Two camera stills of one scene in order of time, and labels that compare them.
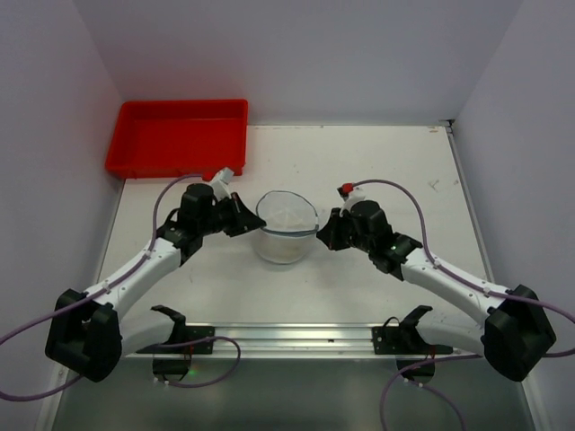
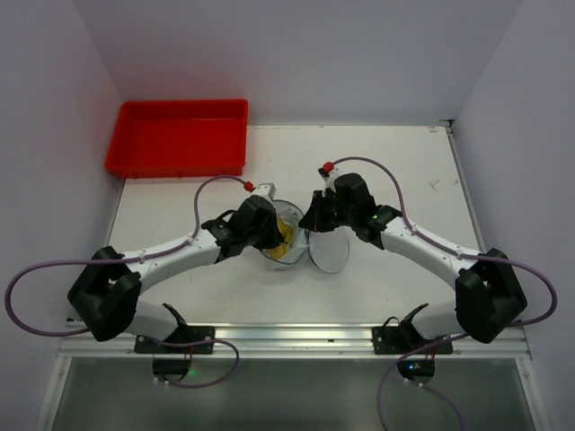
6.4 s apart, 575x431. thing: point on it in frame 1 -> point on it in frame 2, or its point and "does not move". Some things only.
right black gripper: [338, 230] -> [317, 212]
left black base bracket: [177, 359] does not move
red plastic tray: [191, 137] does not move
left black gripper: [236, 215] -> [270, 231]
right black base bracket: [394, 338] does not move
